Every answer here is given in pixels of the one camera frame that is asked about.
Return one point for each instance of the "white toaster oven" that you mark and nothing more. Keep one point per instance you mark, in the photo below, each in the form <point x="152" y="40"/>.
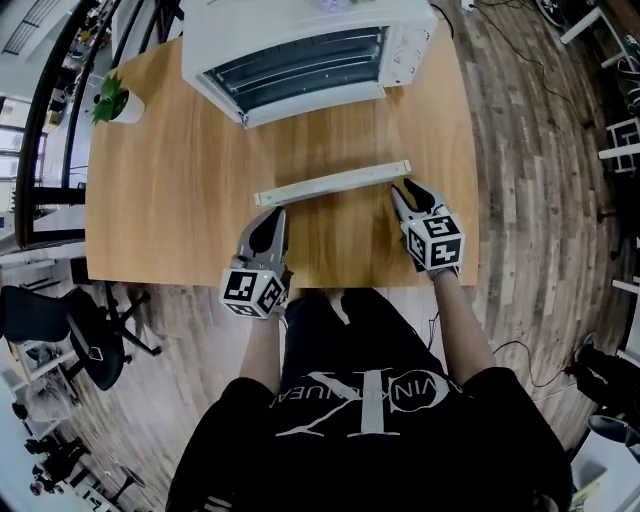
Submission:
<point x="300" y="20"/>

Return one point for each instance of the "black bag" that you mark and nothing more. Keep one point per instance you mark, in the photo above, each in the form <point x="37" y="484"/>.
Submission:
<point x="605" y="375"/>

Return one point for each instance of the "white metal table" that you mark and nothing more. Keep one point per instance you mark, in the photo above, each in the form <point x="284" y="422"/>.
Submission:
<point x="590" y="20"/>

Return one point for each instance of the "white metal frame stool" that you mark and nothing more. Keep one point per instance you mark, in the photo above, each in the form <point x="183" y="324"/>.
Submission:
<point x="622" y="142"/>

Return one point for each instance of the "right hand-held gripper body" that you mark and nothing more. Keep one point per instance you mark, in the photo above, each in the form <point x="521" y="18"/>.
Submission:
<point x="435" y="242"/>

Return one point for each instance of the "person's black printed t-shirt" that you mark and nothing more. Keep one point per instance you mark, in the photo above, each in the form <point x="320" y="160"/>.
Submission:
<point x="300" y="475"/>

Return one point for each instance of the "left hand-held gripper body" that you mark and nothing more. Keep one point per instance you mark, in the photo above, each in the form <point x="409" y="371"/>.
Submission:
<point x="250" y="292"/>

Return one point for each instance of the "wooden table with white legs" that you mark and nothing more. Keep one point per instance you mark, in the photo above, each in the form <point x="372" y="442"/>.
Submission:
<point x="175" y="200"/>

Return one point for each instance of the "black smartphone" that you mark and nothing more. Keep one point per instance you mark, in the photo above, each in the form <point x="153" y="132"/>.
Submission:
<point x="95" y="354"/>

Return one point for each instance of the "black railing with wooden handrail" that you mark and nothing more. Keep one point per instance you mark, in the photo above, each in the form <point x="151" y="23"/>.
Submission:
<point x="25" y="200"/>

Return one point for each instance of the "person's black shorts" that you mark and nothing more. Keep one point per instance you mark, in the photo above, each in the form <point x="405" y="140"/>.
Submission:
<point x="375" y="340"/>

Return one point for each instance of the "green plant in white pot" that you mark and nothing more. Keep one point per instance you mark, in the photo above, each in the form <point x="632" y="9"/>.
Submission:
<point x="127" y="105"/>

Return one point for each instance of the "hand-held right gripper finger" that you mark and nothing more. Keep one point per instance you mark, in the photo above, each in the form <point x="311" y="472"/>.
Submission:
<point x="425" y="200"/>
<point x="404" y="205"/>

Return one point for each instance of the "black mesh office chair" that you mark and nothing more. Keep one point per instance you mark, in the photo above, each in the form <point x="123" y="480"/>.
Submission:
<point x="100" y="355"/>

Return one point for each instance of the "white glass oven door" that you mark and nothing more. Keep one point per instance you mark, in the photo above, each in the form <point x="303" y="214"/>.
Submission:
<point x="330" y="184"/>

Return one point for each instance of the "person's left forearm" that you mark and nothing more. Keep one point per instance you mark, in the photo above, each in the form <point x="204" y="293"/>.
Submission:
<point x="260" y="350"/>

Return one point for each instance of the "person's right forearm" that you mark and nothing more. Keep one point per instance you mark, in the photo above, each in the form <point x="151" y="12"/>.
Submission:
<point x="460" y="330"/>

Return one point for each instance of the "white shelf unit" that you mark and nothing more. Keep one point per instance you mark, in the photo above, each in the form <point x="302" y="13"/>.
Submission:
<point x="40" y="380"/>

